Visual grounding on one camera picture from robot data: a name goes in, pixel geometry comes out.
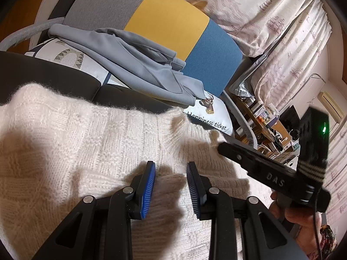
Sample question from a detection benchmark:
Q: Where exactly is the grey yellow blue chair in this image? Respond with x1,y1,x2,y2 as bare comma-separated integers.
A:
0,0,258,150

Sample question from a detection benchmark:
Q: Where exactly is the grey blue garment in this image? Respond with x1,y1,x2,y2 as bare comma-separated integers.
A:
48,24,205,106

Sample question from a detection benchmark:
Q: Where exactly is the person right hand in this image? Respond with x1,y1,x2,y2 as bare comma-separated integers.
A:
269,191,322,255

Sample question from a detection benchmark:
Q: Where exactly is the black cable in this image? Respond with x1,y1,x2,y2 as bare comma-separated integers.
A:
311,208,325,260

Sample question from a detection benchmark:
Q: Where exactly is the wooden desk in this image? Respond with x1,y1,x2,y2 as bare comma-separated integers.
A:
232,96,300,168

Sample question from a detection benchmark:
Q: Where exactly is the cream knit sweater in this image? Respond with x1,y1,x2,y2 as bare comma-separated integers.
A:
1,84,271,259

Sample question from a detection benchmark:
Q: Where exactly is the white air conditioner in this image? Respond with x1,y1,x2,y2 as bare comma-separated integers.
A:
318,92,345,123

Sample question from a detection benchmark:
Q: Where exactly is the white printed seat cushion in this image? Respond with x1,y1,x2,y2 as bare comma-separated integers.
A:
25,38,234,136

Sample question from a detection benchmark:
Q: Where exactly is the pink patterned curtain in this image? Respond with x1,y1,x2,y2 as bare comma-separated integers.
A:
185,0,332,109

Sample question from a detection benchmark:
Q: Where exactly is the black monitor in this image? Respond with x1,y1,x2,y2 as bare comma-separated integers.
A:
279,106,300,141

